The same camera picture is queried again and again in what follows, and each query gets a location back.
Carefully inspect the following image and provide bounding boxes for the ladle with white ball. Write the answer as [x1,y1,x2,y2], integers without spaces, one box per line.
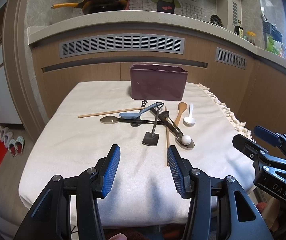
[158,111,195,149]

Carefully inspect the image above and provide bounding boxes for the wooden chopstick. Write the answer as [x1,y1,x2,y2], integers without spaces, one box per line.
[78,107,144,118]
[164,106,170,168]

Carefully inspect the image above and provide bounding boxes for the black mini spatula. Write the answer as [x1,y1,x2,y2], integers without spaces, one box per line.
[142,104,163,146]

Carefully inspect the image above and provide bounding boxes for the dark metal spoon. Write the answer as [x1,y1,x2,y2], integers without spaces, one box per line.
[100,115,154,124]

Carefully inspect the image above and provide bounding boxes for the blue plastic rice spoon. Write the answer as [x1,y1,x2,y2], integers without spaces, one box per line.
[119,102,164,120]

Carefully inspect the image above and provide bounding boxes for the wooden spoon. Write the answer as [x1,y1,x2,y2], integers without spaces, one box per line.
[174,102,187,126]

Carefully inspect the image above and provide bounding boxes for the right hand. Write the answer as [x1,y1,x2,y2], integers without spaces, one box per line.
[262,197,286,232]

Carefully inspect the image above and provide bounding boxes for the left hand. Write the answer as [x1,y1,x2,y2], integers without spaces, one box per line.
[109,233,127,240]

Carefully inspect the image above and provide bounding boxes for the white ceramic soup spoon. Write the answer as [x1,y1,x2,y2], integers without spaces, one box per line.
[183,103,195,126]

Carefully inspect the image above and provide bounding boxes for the small grey vent grille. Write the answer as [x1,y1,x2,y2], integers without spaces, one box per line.
[214,47,247,69]

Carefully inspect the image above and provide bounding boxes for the slippers on floor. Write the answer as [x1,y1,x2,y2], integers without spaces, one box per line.
[0,127,25,157]

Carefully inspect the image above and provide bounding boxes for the green plastic bag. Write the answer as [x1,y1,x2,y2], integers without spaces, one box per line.
[266,35,282,55]

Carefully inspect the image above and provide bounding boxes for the yellow lid jar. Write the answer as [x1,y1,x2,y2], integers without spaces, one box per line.
[246,31,256,45]

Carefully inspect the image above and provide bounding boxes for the dark sauce bottle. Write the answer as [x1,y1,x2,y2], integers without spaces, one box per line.
[234,25,244,37]

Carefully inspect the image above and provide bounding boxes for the maroon utensil holder box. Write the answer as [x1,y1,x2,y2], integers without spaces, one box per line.
[130,63,188,101]

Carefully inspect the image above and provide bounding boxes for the black round pot lid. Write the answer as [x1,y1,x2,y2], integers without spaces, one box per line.
[210,15,224,28]

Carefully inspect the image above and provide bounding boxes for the large grey vent grille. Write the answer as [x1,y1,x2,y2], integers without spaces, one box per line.
[58,33,185,59]

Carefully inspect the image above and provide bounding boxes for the grey stone countertop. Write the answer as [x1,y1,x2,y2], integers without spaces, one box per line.
[27,10,286,74]

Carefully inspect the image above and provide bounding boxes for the yellow frying pan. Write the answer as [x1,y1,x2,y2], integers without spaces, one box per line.
[51,0,129,15]

